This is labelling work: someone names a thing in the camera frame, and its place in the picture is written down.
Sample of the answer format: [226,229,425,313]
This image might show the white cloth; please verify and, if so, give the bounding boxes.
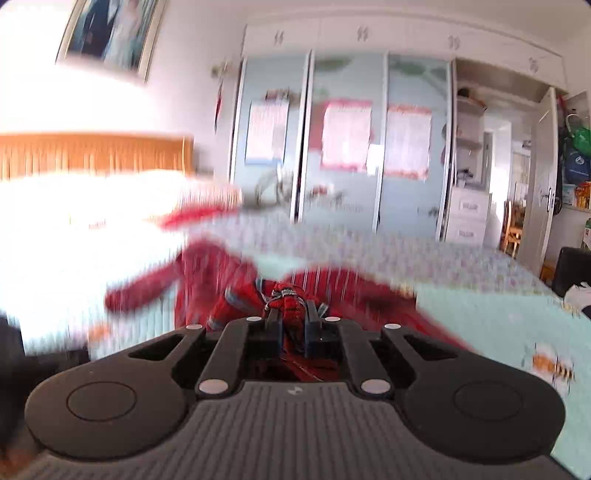
[563,282,591,319]

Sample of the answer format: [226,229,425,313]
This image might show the wooden headboard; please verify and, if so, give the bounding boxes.
[0,133,195,182]

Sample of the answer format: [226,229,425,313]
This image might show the red plaid shirt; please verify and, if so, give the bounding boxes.
[105,240,476,384]

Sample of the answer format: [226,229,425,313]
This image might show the wooden chair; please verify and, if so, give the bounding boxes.
[501,200,527,257]

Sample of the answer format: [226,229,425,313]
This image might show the black chair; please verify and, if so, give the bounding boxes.
[551,247,591,319]

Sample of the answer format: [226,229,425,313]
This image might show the white poster with blue border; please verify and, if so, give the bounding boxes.
[245,99,291,164]

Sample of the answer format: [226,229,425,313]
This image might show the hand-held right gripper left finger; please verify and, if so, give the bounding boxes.
[128,308,283,398]

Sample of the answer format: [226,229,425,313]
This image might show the red cloth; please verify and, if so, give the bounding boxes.
[159,203,241,232]

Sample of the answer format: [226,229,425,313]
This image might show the small white note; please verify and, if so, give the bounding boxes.
[366,144,385,176]

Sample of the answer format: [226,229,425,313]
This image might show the white electric fan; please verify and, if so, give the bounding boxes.
[242,166,296,213]

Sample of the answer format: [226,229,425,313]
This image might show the white drawer cabinet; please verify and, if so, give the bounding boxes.
[445,187,492,245]

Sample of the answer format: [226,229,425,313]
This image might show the pink poster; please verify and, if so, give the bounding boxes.
[385,105,433,180]
[320,98,374,172]

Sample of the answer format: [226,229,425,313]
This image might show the bee print quilt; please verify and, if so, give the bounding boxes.
[245,256,591,472]

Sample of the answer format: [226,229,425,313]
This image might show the framed wall picture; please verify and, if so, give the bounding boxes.
[55,0,169,84]

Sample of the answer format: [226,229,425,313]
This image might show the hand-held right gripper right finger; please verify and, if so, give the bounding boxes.
[305,300,462,398]

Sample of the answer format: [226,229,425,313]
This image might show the hanging wall ornament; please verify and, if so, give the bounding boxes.
[211,58,232,134]

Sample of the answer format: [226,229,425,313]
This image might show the wardrobe with sliding doors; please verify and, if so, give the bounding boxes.
[228,17,568,243]

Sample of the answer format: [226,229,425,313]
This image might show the hanging shopping bag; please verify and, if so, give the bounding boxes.
[558,115,591,185]

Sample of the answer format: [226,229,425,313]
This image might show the rolled floral duvet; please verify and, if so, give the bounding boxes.
[0,171,243,356]

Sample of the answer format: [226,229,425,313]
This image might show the frog print blanket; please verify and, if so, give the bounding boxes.
[185,212,555,296]

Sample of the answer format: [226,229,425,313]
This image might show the white door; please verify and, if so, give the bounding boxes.
[526,88,566,278]

